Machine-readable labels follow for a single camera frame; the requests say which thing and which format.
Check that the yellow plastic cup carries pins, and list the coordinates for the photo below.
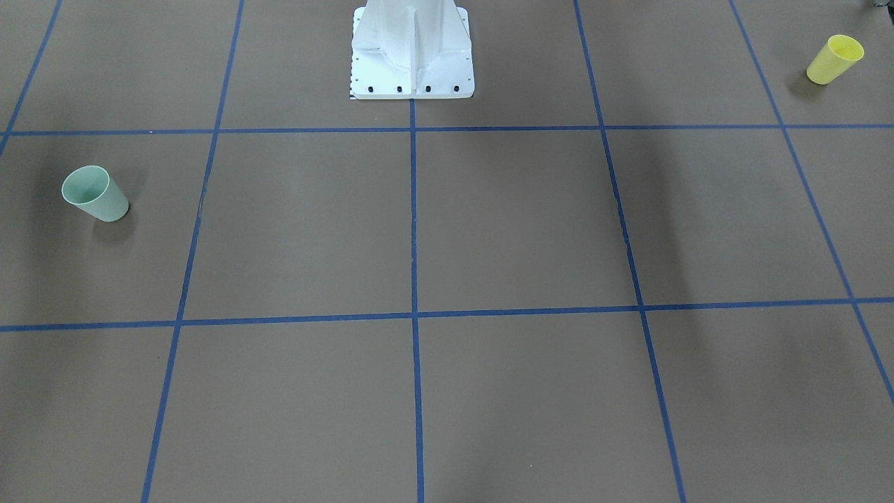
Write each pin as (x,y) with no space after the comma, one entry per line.
(839,53)

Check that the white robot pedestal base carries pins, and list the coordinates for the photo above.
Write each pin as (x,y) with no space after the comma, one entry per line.
(405,50)

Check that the green plastic cup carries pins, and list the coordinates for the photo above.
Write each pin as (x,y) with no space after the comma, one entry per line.
(92,190)

